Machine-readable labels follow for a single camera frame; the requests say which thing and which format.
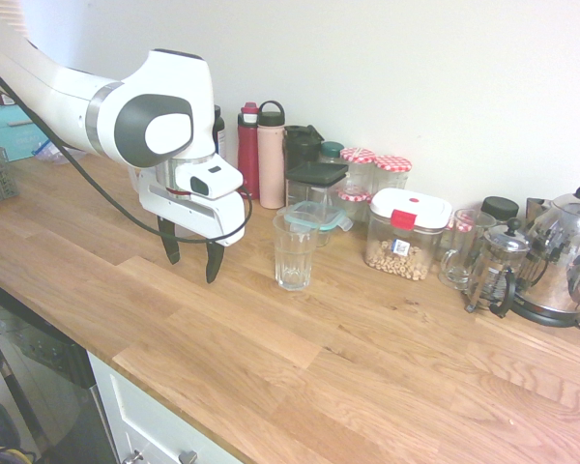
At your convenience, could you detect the glass jar black lid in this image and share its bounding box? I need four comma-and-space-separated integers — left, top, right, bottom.
479, 194, 520, 229

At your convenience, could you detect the silver drawer handle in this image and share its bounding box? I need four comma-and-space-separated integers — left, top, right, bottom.
125, 448, 200, 464

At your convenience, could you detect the red water bottle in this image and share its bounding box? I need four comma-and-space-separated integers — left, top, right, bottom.
236, 101, 262, 201

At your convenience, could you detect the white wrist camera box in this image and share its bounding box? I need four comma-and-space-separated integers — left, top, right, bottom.
176, 154, 246, 201

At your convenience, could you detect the chrome electric kettle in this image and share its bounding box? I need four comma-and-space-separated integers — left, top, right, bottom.
509, 183, 580, 315

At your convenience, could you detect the square container black lid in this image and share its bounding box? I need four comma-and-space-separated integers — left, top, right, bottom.
284, 160, 351, 219

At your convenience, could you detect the clear glass mug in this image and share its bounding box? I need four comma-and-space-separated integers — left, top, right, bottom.
438, 208, 499, 292

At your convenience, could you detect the small jar red gingham lid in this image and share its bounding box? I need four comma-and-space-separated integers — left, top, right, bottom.
336, 188, 373, 222
450, 209, 480, 234

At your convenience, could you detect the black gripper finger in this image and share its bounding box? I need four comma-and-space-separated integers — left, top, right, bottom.
205, 240, 226, 285
157, 217, 182, 266

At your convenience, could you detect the black shaker bottle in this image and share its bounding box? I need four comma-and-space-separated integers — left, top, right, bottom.
283, 124, 326, 175

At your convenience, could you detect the tall jar red gingham lid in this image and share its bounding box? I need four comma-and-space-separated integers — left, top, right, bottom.
339, 146, 378, 195
373, 154, 414, 195

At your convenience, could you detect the cereal container white red lid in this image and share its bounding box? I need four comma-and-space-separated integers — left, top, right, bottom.
363, 188, 453, 282

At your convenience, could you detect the white cabinet drawer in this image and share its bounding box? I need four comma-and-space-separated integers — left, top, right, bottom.
86, 351, 246, 464

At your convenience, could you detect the teal cardboard box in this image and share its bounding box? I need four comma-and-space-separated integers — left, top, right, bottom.
0, 104, 50, 163

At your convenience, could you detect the black dishwasher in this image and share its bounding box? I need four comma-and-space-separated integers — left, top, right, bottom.
0, 274, 121, 464

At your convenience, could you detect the clear plastic bag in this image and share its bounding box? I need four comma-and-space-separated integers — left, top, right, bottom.
30, 139, 86, 166

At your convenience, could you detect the black kettle base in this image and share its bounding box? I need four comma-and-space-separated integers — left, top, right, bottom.
509, 300, 580, 330

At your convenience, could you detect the coiled floor cable bundle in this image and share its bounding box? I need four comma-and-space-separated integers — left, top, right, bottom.
0, 399, 41, 464

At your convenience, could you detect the clear faceted glass tumbler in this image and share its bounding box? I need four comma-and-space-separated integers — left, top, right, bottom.
272, 212, 322, 292

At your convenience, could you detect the glass container teal lid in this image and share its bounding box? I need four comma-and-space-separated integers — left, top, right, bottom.
283, 199, 355, 248

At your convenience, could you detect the glass jar teal lid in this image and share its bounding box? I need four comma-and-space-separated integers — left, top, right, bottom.
317, 140, 346, 166

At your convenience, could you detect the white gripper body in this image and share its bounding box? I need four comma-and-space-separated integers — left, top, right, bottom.
137, 168, 247, 248

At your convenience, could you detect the pink water bottle black cap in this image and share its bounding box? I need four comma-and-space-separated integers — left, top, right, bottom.
256, 100, 288, 211

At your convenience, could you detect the glass French press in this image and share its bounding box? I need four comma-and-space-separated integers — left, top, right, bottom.
464, 217, 534, 320

